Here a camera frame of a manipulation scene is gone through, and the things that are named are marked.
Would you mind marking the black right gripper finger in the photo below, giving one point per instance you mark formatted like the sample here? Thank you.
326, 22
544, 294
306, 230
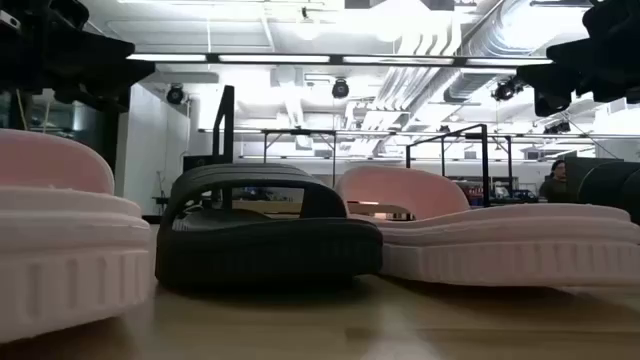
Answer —
552, 87
572, 54

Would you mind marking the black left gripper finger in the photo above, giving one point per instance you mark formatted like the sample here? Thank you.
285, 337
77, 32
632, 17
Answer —
107, 46
120, 80

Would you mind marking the black foam slide sandal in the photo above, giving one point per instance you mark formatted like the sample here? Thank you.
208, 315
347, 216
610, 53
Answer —
270, 250
607, 190

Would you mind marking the pink foam slide sandal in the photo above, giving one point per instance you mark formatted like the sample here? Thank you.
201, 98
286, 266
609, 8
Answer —
60, 240
500, 240

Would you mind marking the black ceiling spotlight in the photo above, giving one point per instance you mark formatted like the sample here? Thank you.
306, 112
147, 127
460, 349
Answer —
175, 94
506, 90
340, 88

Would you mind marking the black background metal rack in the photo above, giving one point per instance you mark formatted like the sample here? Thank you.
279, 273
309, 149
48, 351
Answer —
500, 137
300, 132

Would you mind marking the black background monitor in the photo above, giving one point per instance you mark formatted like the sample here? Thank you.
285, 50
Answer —
197, 162
575, 175

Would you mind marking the person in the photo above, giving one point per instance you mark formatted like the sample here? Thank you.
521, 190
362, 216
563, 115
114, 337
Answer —
552, 187

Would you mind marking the black horizontal light bar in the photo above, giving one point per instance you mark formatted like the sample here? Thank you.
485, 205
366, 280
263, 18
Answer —
336, 59

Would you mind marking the silver ventilation duct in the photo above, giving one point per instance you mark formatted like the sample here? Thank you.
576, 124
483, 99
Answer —
470, 85

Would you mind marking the wooden shelf with black frame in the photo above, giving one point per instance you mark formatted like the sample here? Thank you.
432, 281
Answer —
223, 125

